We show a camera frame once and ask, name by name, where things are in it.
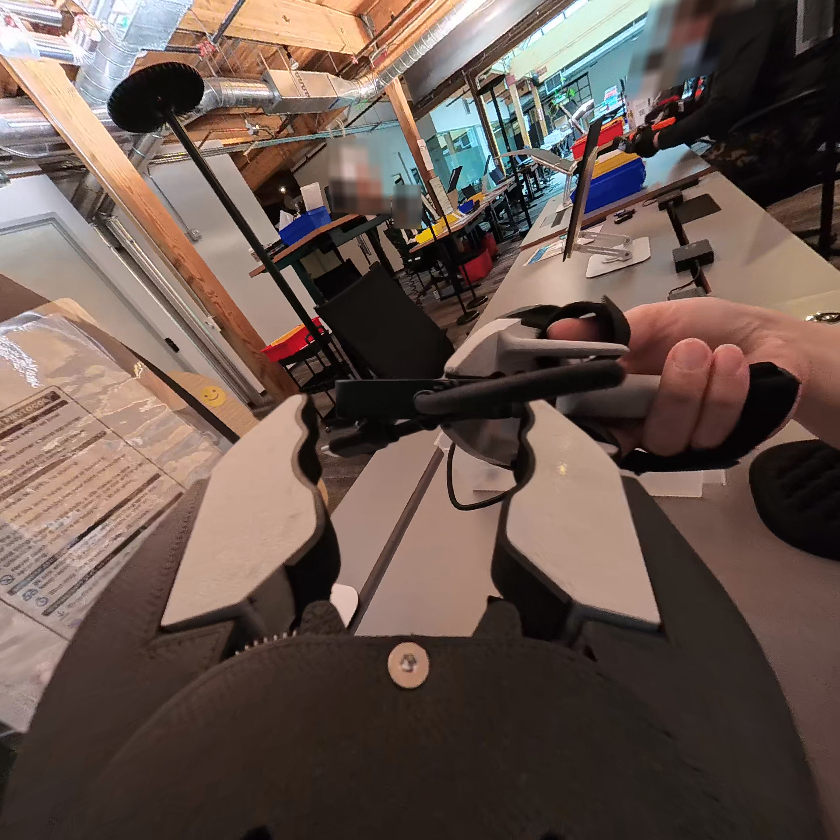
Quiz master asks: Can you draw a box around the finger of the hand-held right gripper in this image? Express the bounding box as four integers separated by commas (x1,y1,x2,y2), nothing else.
445,318,559,382
438,408,529,468

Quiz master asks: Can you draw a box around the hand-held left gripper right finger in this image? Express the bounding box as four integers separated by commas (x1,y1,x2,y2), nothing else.
491,400,662,636

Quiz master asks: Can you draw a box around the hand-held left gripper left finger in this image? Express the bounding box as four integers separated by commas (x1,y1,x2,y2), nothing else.
159,394,343,634

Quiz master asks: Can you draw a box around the black zip-tied pigtail cable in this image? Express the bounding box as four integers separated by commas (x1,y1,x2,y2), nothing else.
327,363,626,511

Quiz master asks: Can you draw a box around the person's right forearm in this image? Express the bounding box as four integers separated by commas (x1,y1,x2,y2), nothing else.
820,315,840,454

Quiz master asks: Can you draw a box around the black office chair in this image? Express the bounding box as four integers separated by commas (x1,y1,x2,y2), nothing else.
315,262,455,383

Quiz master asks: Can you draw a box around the sign stand with white base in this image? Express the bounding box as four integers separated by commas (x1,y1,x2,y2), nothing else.
0,272,361,731

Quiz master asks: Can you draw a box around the red plastic tray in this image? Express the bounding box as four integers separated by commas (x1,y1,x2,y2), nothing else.
261,318,327,363

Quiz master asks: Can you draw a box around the small black adapter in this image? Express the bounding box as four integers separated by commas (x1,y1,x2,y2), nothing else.
658,197,716,274

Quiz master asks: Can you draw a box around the instruction sheet in plastic sleeve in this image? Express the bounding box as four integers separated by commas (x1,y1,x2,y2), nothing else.
0,314,225,643

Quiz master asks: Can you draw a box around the large blue plastic bin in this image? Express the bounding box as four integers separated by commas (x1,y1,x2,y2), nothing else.
570,154,647,215

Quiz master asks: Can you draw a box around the tall black desk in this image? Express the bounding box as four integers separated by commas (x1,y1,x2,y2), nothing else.
249,213,396,311

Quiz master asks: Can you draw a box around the black textured pad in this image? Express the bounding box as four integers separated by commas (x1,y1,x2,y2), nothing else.
749,440,840,560

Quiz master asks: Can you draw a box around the red plastic bin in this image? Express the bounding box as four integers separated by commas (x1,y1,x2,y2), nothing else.
571,118,626,160

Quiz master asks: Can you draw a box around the frosted glass door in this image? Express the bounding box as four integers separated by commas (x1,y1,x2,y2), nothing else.
0,213,263,409

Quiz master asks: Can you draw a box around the black wire cart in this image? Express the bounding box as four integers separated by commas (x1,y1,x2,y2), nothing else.
289,351,358,398

